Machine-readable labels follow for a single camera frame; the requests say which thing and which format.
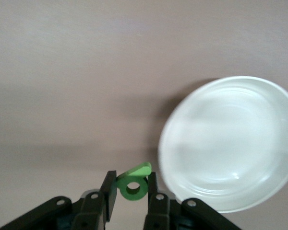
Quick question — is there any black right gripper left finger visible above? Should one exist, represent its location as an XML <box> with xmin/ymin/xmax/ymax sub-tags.
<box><xmin>0</xmin><ymin>170</ymin><xmax>118</xmax><ymax>230</ymax></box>

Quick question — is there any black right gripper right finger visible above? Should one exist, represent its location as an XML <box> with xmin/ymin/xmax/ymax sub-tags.
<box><xmin>144</xmin><ymin>172</ymin><xmax>243</xmax><ymax>230</ymax></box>

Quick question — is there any green letter a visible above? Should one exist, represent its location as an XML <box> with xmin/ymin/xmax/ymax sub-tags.
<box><xmin>116</xmin><ymin>162</ymin><xmax>152</xmax><ymax>201</ymax></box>

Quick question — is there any beige round plate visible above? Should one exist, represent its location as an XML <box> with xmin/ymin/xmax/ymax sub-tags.
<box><xmin>157</xmin><ymin>76</ymin><xmax>288</xmax><ymax>214</ymax></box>

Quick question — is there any brown table cover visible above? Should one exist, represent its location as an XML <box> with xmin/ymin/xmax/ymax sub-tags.
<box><xmin>0</xmin><ymin>0</ymin><xmax>288</xmax><ymax>230</ymax></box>

